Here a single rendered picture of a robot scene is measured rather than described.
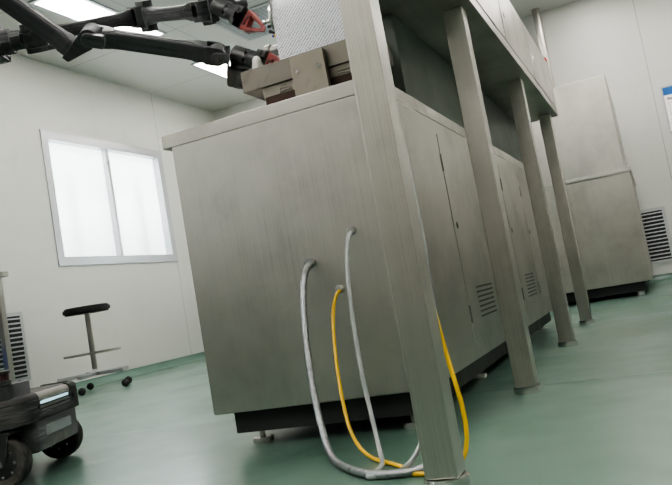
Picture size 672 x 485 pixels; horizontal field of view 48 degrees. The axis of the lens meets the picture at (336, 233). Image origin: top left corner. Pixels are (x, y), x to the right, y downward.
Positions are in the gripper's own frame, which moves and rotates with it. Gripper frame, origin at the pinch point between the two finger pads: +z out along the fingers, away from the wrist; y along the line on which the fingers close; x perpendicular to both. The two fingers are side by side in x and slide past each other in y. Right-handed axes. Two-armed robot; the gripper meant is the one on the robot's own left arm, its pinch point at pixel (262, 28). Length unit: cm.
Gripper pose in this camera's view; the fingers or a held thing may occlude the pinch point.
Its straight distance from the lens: 245.0
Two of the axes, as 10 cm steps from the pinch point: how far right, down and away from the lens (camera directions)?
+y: -3.8, -0.1, -9.2
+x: 4.5, -8.8, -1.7
